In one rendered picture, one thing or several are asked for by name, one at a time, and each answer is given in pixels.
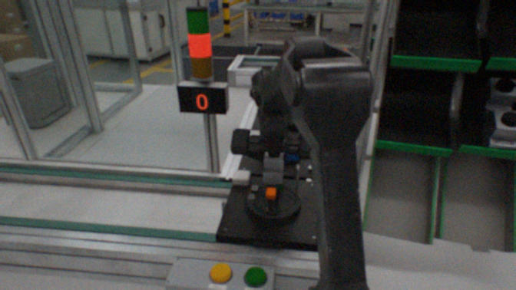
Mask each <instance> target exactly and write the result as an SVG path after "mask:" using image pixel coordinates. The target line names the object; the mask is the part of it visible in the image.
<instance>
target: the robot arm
mask: <svg viewBox="0 0 516 290"><path fill-rule="evenodd" d="M251 82H252V86H253V87H252V88H251V90H250V96H251V97H252V98H253V99H254V101H255V103H256V106H258V107H259V108H258V111H257V113H258V121H259V127H260V135H256V134H252V135H250V134H251V131H250V129H246V128H236V129H235V130H234V131H233V135H232V140H231V145H230V151H231V153H232V154H233V155H244V156H246V155H247V156H248V157H249V158H253V159H255V160H259V161H261V162H264V157H265V153H266V152H271V153H283V151H285V153H284V158H283V164H286V163H289V162H292V161H298V160H299V159H304V160H311V170H312V181H313V199H314V210H315V211H314V213H315V220H316V238H317V239H318V250H319V269H320V274H319V276H320V279H319V281H318V282H317V284H316V286H313V287H309V289H308V290H370V289H369V287H368V286H367V278H366V261H365V250H364V239H363V228H362V208H361V206H360V198H359V178H358V167H357V156H356V141H357V139H358V137H359V135H360V134H361V132H362V129H363V127H364V126H365V124H366V121H367V120H368V119H369V115H371V96H372V91H373V77H372V72H371V71H370V70H369V67H368V66H367V65H365V64H364V63H363V62H362V61H361V60H360V59H359V58H358V57H357V56H356V55H355V54H353V53H352V52H349V51H346V50H344V49H341V48H339V47H336V46H335V45H332V44H331V43H330V42H329V41H328V40H327V39H326V38H322V37H320V36H309V37H291V39H286V40H285V42H284V46H283V55H282V57H281V58H280V60H279V62H278V64H277V66H276V68H275V70H273V69H272V66H262V70H260V71H258V72H256V73H255V74H254V75H253V76H252V77H251ZM289 109H291V111H292V118H293V123H294V124H295V126H296V127H297V129H298V130H299V135H295V134H290V135H289V136H288V137H287V136H286V135H287V134H288V133H289V131H288V126H289V123H288V113H289Z"/></svg>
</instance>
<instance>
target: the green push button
mask: <svg viewBox="0 0 516 290"><path fill-rule="evenodd" d="M246 281H247V282H248V283H249V284H250V285H254V286H258V285H262V284H263V283H264V282H265V281H266V272H265V270H264V269H263V268H261V267H258V266H254V267H251V268H249V269H248V270H247V271H246Z"/></svg>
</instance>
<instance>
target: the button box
mask: <svg viewBox="0 0 516 290"><path fill-rule="evenodd" d="M218 263H226V264H228V265H229V266H230V268H231V276H230V278H229V279H227V280H226V281H224V282H215V281H214V280H213V279H212V278H211V277H210V270H211V269H212V268H213V267H214V266H215V265H216V264H218ZM254 266H258V267H261V268H263V269H264V270H265V272H266V281H265V282H264V283H263V284H262V285H258V286H254V285H250V284H249V283H248V282H247V281H246V271H247V270H248V269H249V268H251V267H254ZM274 285H275V267H273V266H266V265H251V264H243V263H235V262H221V261H213V260H205V259H189V258H181V257H176V258H175V260H174V263H173V265H172V268H171V270H170V272H169V275H168V277H167V279H166V282H165V283H164V287H165V290H274Z"/></svg>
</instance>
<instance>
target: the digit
mask: <svg viewBox="0 0 516 290"><path fill-rule="evenodd" d="M191 92H192V100H193V111H198V112H212V104H211V93H210V90H209V89H191Z"/></svg>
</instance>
